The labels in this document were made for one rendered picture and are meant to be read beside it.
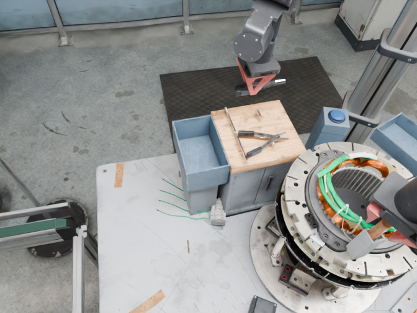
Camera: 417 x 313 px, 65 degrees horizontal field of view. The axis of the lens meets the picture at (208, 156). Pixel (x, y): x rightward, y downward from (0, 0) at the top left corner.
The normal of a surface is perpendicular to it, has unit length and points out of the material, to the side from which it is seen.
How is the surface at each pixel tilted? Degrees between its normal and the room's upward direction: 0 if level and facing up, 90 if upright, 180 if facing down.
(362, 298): 0
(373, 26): 90
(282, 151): 0
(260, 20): 9
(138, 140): 0
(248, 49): 89
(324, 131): 90
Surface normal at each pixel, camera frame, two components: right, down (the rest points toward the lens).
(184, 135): 0.26, 0.80
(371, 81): -0.42, 0.73
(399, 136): 0.04, -0.57
